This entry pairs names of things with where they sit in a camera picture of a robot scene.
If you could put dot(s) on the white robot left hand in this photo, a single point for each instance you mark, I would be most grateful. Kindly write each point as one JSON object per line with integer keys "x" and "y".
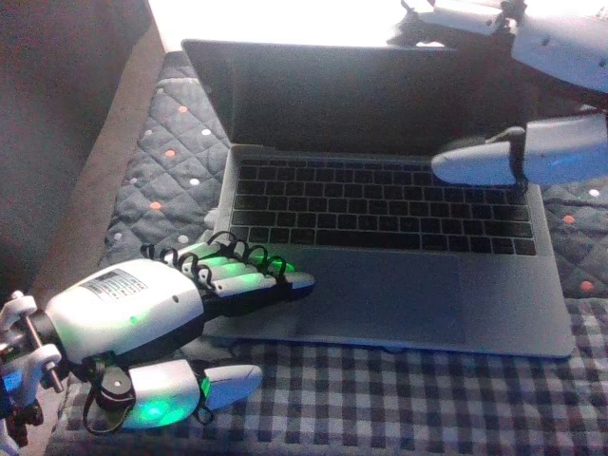
{"x": 123, "y": 313}

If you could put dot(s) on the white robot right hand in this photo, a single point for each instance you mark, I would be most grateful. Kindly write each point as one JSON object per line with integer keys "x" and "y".
{"x": 560, "y": 52}

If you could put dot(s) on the silver laptop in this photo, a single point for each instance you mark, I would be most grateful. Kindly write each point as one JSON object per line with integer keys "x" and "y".
{"x": 389, "y": 294}

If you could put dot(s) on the grey quilt with dots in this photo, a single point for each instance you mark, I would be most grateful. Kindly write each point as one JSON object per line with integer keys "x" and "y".
{"x": 332, "y": 404}

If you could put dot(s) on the white board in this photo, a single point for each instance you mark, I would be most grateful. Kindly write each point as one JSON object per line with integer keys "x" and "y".
{"x": 285, "y": 19}

